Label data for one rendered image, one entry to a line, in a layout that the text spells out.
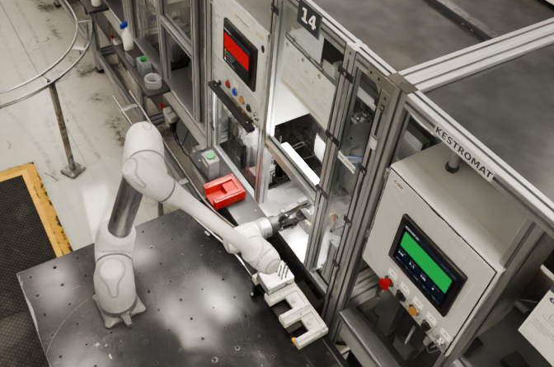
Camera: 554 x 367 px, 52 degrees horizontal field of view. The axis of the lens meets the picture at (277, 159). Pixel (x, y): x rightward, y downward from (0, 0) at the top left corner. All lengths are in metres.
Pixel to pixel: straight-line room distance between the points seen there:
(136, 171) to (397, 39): 0.97
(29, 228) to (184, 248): 1.37
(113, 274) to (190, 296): 0.41
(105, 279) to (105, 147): 2.00
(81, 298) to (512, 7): 2.08
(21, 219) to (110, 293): 1.60
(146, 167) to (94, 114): 2.59
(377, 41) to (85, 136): 3.00
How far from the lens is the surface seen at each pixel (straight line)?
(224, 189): 2.65
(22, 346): 3.42
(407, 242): 1.71
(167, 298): 2.63
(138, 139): 2.11
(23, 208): 3.99
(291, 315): 2.37
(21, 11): 5.90
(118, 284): 2.41
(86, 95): 4.75
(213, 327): 2.55
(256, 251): 2.22
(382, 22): 1.85
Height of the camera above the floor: 2.93
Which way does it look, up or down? 45 degrees down
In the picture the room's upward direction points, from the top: 7 degrees clockwise
